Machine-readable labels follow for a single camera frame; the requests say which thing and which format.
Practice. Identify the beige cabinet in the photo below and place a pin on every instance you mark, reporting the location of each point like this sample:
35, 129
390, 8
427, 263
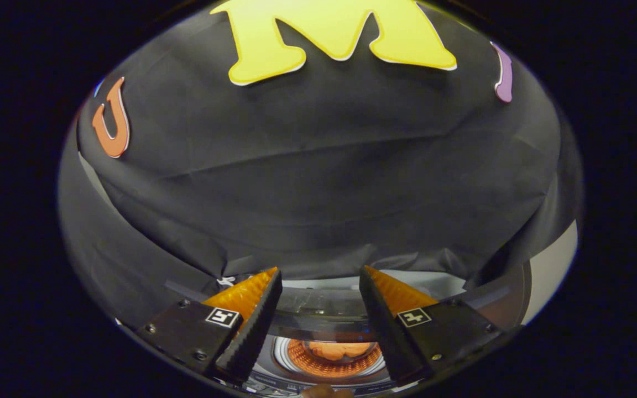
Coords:
509, 298

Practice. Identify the black backdrop cloth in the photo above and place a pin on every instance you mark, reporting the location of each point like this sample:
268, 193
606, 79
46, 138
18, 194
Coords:
324, 166

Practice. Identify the dark washing machine lid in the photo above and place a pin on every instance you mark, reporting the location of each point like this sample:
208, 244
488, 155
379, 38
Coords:
324, 318

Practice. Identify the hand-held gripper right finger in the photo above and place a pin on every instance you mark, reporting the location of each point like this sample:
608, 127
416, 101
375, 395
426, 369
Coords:
387, 337

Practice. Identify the grey washing machine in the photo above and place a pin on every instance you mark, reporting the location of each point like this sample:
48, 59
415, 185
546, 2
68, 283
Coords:
274, 367

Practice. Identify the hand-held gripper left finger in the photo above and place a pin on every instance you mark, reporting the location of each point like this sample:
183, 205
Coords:
249, 337

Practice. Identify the white cloth tie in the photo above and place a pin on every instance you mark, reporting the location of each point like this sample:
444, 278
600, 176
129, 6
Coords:
225, 281

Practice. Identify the yellow polo shirt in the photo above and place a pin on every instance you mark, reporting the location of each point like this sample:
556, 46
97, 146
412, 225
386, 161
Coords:
340, 350

